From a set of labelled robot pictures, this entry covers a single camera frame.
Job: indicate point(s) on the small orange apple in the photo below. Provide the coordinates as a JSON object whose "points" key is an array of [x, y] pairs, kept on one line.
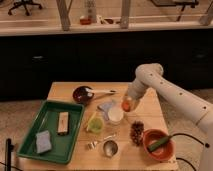
{"points": [[126, 106]]}

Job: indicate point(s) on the green cucumber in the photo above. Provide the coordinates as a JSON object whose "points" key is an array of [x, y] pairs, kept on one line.
{"points": [[157, 143]]}

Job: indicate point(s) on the dark red bowl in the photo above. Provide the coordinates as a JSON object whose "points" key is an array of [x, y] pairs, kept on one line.
{"points": [[81, 96]]}

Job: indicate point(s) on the white cup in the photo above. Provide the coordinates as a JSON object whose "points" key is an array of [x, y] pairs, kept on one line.
{"points": [[115, 115]]}

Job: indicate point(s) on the black stand post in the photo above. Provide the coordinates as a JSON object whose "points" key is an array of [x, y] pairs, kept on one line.
{"points": [[8, 150]]}

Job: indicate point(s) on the orange bowl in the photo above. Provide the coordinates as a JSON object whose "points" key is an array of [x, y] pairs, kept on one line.
{"points": [[165, 152]]}

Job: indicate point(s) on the brown grape bunch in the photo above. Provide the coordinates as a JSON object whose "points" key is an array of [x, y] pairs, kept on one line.
{"points": [[137, 129]]}

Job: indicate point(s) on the green plastic tray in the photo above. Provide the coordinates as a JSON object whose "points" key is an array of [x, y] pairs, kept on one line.
{"points": [[47, 120]]}

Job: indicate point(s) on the black office chair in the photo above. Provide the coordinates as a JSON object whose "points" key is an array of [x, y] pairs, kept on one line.
{"points": [[24, 3]]}

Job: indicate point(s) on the wooden block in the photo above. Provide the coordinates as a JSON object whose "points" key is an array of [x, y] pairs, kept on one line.
{"points": [[63, 122]]}

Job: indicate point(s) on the red object on shelf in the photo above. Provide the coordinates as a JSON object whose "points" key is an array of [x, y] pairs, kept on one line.
{"points": [[85, 21]]}

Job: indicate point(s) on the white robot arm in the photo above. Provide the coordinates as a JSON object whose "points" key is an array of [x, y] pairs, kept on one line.
{"points": [[199, 111]]}

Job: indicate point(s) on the metal cup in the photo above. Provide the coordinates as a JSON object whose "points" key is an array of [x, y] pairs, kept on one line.
{"points": [[110, 148]]}

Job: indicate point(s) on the white spoon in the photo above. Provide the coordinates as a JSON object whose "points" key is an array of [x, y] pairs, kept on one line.
{"points": [[100, 91]]}

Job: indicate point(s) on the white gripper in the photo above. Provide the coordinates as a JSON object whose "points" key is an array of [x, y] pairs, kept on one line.
{"points": [[135, 91]]}

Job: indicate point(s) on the blue sponge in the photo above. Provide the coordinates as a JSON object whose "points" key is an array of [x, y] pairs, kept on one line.
{"points": [[43, 142]]}

